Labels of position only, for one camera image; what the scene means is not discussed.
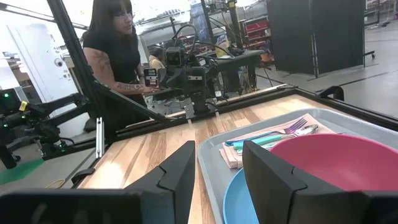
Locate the grey plastic tray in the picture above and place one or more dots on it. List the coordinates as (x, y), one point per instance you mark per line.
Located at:
(214, 168)

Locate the black partition panel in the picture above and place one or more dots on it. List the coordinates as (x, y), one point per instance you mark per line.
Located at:
(311, 37)

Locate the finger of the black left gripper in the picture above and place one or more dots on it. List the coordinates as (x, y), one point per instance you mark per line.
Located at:
(204, 102)
(196, 102)

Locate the blue plate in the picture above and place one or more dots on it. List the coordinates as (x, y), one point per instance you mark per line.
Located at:
(239, 202)

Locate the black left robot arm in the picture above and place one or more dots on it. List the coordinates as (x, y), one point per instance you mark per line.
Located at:
(239, 57)

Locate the shelf with red bins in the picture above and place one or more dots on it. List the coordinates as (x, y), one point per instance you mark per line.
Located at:
(256, 28)

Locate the silver metal bracket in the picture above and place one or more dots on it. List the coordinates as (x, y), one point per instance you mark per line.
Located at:
(99, 137)

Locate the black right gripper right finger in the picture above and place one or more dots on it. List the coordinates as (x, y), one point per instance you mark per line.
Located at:
(280, 196)

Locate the beige paper napkin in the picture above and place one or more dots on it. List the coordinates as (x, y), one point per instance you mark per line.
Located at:
(231, 157)

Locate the pink bowl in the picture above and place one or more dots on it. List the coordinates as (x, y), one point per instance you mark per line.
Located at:
(342, 161)

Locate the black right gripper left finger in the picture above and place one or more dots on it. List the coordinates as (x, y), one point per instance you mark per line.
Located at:
(171, 193)

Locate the white door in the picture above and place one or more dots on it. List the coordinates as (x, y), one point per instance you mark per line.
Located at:
(40, 62)

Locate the person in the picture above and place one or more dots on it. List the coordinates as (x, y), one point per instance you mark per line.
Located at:
(155, 62)
(115, 56)

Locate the green floor mat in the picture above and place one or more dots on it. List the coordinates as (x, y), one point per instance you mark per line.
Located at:
(18, 171)

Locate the black table clamp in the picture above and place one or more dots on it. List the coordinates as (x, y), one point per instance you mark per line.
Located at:
(82, 172)

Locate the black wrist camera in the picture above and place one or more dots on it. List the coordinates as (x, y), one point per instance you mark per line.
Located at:
(174, 56)

